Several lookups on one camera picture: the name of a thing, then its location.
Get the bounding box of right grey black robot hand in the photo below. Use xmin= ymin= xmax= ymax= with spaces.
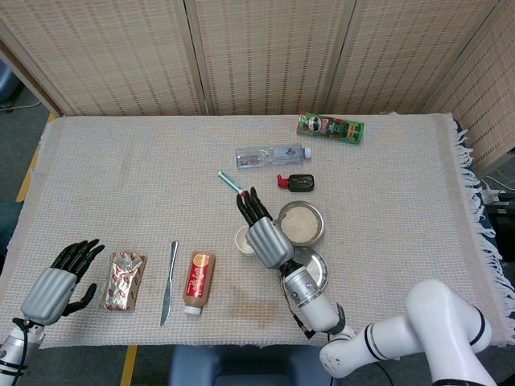
xmin=235 ymin=187 xmax=296 ymax=269

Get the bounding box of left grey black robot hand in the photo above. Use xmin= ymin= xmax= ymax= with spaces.
xmin=19 ymin=239 xmax=105 ymax=326

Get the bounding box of white paper cup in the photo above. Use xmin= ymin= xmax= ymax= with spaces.
xmin=234 ymin=225 xmax=257 ymax=255

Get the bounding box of flat steel plate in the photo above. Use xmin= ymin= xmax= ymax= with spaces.
xmin=292 ymin=245 xmax=329 ymax=301

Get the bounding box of steel bowl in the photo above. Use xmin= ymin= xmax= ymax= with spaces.
xmin=276 ymin=200 xmax=325 ymax=247

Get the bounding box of red patterned snack packet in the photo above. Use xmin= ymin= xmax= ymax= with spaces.
xmin=99 ymin=251 xmax=148 ymax=312

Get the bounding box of teal and red pen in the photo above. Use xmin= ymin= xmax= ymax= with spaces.
xmin=217 ymin=170 xmax=246 ymax=197

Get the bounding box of brown red-labelled sauce bottle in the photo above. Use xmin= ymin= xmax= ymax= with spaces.
xmin=183 ymin=249 xmax=217 ymax=315

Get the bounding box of clear plastic water bottle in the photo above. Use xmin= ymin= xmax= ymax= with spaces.
xmin=234 ymin=142 xmax=313 ymax=170

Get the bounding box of steel table knife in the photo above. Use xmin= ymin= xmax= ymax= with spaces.
xmin=159 ymin=240 xmax=179 ymax=327

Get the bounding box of green Pringles can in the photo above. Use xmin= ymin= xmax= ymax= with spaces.
xmin=297 ymin=111 xmax=365 ymax=145

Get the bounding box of beige woven tablecloth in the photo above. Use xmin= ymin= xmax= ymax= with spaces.
xmin=0 ymin=112 xmax=502 ymax=350

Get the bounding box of bamboo folding screen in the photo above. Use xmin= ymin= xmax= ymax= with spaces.
xmin=0 ymin=0 xmax=515 ymax=174

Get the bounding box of blue bin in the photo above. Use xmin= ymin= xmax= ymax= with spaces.
xmin=0 ymin=60 xmax=21 ymax=108

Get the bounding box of black box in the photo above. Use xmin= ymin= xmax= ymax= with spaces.
xmin=484 ymin=203 xmax=515 ymax=242

